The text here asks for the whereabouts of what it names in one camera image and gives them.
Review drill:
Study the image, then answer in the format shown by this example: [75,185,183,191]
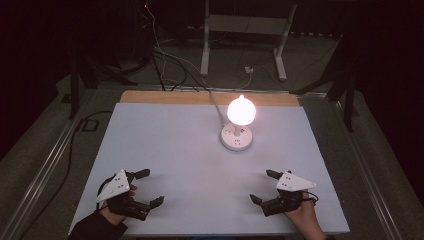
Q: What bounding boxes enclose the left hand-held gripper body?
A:
[95,168,151,222]

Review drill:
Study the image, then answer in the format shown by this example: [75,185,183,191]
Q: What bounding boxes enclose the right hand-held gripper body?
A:
[260,170,318,218]

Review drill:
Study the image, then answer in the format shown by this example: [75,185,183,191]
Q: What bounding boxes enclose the person's left hand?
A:
[99,184,138,227]

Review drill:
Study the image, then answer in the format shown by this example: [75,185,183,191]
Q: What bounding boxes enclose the person's right hand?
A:
[284,190,327,240]

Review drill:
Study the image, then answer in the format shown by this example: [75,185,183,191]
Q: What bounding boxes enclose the white table mat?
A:
[68,102,351,236]

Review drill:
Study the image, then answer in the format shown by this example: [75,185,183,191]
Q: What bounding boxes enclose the white round power strip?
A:
[219,122,254,152]

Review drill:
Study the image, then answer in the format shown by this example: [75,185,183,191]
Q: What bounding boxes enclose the glowing round bulb lamp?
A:
[226,94,257,137]

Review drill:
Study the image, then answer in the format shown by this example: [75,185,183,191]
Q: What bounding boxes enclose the black stand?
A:
[68,56,140,121]
[289,33,360,133]

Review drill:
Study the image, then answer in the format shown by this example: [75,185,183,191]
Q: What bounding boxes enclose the white metal stand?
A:
[199,0,299,82]

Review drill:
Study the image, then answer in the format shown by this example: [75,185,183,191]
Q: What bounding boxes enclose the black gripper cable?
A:
[301,190,320,205]

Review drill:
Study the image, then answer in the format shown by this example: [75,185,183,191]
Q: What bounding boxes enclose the black floor cable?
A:
[18,109,114,240]

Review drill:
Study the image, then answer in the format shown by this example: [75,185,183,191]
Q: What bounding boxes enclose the metal floor rail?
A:
[331,98,399,240]
[0,88,98,240]

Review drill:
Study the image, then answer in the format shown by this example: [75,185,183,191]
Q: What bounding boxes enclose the white power strip cable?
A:
[208,90,228,128]

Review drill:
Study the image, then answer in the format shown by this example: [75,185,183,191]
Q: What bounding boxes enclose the bundle of black cables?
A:
[150,46,209,93]

